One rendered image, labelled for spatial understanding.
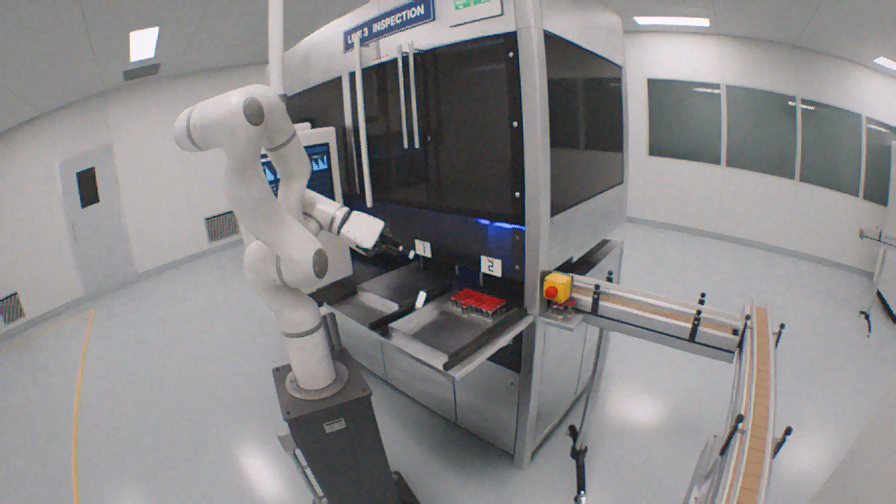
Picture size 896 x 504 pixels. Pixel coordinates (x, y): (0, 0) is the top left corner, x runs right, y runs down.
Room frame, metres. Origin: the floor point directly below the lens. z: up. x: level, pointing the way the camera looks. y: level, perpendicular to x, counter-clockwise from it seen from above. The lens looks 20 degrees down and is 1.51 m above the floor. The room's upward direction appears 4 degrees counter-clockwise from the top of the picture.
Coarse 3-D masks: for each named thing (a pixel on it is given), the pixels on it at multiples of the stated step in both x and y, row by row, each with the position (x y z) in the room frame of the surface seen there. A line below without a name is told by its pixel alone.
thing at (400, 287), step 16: (400, 272) 1.50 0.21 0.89; (416, 272) 1.51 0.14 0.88; (432, 272) 1.50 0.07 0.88; (368, 288) 1.37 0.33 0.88; (384, 288) 1.36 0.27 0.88; (400, 288) 1.36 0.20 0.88; (416, 288) 1.35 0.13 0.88; (432, 288) 1.28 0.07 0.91; (384, 304) 1.21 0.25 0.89; (400, 304) 1.16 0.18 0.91
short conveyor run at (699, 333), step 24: (576, 288) 1.14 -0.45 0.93; (600, 288) 1.05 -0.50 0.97; (624, 288) 1.04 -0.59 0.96; (600, 312) 1.01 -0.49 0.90; (624, 312) 0.95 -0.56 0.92; (648, 312) 0.92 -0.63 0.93; (672, 312) 0.86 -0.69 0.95; (696, 312) 0.77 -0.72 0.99; (720, 312) 0.79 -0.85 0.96; (648, 336) 0.88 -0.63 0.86; (672, 336) 0.83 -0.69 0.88; (696, 336) 0.77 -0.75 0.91; (720, 336) 0.71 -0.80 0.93; (720, 360) 0.69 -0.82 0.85
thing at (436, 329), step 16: (432, 304) 1.15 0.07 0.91; (448, 304) 1.19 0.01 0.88; (400, 320) 1.05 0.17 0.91; (416, 320) 1.09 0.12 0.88; (432, 320) 1.09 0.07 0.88; (448, 320) 1.08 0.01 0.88; (464, 320) 1.07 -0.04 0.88; (480, 320) 1.07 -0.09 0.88; (496, 320) 1.06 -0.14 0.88; (400, 336) 0.98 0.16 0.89; (416, 336) 0.99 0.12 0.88; (432, 336) 0.99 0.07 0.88; (448, 336) 0.98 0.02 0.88; (464, 336) 0.97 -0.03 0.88; (480, 336) 0.94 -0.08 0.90; (432, 352) 0.88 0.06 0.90; (448, 352) 0.89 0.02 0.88
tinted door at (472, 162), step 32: (448, 64) 1.31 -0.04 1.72; (480, 64) 1.21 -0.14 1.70; (448, 96) 1.31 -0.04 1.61; (480, 96) 1.22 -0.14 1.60; (448, 128) 1.32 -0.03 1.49; (480, 128) 1.22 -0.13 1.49; (448, 160) 1.33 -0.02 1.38; (480, 160) 1.23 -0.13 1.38; (448, 192) 1.33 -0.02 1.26; (480, 192) 1.23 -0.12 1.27
